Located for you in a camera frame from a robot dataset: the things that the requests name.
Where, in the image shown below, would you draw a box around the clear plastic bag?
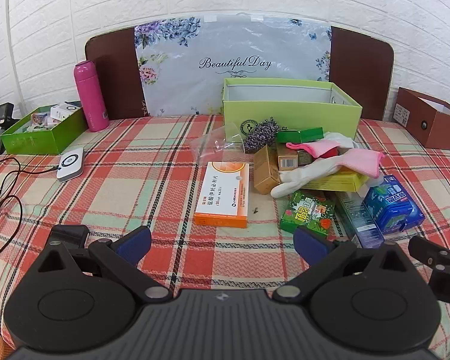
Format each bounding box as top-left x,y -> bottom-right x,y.
189,124 -> 246,166

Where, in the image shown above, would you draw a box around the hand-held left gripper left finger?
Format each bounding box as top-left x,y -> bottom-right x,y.
37,226 -> 177,303

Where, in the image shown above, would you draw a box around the black cable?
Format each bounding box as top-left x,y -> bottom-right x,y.
0,152 -> 61,267

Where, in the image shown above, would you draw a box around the small brown barcode box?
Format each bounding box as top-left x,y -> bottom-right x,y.
275,143 -> 299,171

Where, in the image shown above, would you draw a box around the plaid blanket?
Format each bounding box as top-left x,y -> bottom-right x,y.
0,114 -> 450,346

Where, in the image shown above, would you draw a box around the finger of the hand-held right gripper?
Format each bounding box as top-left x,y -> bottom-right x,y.
408,235 -> 450,271

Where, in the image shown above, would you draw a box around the white sock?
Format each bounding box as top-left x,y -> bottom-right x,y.
324,132 -> 361,154

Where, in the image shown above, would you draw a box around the dark green cardboard box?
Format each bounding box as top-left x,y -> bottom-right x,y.
0,101 -> 89,155

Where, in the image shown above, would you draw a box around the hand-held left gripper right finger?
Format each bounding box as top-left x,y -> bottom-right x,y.
273,227 -> 416,304

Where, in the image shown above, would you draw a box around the black device on stand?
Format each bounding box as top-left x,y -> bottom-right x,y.
0,103 -> 19,158

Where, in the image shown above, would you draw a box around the pink sock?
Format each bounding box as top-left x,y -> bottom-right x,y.
335,148 -> 385,179

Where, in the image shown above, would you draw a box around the blue wet wipes pack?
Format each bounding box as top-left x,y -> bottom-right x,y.
363,174 -> 425,235

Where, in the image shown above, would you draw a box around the yellow box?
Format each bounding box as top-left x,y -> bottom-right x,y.
300,170 -> 370,193

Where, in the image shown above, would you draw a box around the green snack packet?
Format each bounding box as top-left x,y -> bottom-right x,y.
279,190 -> 336,237

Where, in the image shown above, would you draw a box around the tan cardboard box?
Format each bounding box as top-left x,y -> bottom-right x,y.
253,144 -> 282,196

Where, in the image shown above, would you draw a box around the orange medicine box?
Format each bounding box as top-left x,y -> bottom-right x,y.
194,161 -> 250,229

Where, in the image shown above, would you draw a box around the white power bank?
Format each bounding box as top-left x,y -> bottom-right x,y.
56,147 -> 85,183

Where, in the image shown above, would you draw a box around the pink thermos bottle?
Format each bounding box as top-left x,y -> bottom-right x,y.
73,60 -> 110,133

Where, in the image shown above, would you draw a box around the white wall conduit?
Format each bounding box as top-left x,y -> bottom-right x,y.
5,0 -> 28,110

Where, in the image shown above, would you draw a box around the clear blue long box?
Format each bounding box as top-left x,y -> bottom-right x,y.
334,191 -> 385,249

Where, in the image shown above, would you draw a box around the pink block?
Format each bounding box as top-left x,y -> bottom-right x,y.
285,140 -> 340,161

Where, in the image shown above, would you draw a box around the white plastic pieces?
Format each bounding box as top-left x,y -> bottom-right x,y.
271,153 -> 355,199

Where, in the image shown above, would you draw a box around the white small box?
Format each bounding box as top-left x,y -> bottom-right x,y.
50,104 -> 82,121

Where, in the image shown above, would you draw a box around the dark steel scrubber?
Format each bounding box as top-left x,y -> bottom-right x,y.
244,117 -> 280,154

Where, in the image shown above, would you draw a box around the brown cardboard box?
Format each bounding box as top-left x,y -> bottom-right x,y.
393,87 -> 450,150

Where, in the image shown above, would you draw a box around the small green box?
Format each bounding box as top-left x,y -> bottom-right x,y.
275,127 -> 325,145

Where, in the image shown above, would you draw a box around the light green cardboard box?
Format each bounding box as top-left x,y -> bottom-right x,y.
222,77 -> 363,147

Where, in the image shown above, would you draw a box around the brown wooden headboard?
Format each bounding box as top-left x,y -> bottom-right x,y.
84,25 -> 395,122

